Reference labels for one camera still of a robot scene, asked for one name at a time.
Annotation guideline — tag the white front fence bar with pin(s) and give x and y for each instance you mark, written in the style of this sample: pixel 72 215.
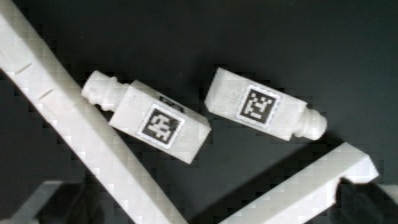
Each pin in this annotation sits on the white front fence bar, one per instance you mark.
pixel 53 91

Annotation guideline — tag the white table leg with tag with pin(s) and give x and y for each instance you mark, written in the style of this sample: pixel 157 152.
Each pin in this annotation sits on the white table leg with tag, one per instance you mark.
pixel 150 116
pixel 262 108

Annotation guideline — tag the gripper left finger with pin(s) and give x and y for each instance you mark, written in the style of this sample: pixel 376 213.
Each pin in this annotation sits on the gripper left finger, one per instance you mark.
pixel 63 204

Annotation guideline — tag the white right fence bar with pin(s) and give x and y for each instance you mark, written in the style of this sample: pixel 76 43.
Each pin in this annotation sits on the white right fence bar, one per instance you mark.
pixel 305 195

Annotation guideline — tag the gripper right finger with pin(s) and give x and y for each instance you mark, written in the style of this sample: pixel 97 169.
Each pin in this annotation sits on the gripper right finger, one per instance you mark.
pixel 367 203

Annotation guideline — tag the white fence bar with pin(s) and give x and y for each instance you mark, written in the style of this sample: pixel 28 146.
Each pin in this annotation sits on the white fence bar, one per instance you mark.
pixel 305 195
pixel 53 91

